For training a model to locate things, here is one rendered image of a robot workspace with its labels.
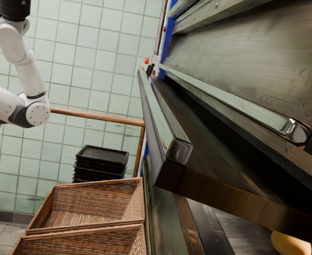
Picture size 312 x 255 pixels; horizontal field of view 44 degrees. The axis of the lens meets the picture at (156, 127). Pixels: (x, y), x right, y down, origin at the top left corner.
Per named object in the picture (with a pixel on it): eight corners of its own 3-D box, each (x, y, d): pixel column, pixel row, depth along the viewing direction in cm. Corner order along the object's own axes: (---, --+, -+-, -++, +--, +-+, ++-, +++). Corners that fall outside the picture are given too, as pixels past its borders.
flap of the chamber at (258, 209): (137, 73, 208) (171, 87, 210) (152, 186, 32) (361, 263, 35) (138, 69, 207) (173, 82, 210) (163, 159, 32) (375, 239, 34)
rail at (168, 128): (138, 69, 207) (142, 70, 208) (163, 159, 32) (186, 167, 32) (140, 65, 207) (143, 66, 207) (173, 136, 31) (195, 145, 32)
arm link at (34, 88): (41, 60, 118) (59, 114, 129) (28, 52, 125) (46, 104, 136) (8, 74, 113) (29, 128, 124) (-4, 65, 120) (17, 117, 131)
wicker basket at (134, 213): (135, 222, 219) (144, 176, 214) (136, 280, 164) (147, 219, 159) (48, 210, 215) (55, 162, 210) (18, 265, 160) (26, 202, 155)
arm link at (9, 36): (14, 24, 107) (30, 68, 115) (23, 13, 115) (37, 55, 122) (-8, 27, 108) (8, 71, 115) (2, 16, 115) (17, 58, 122)
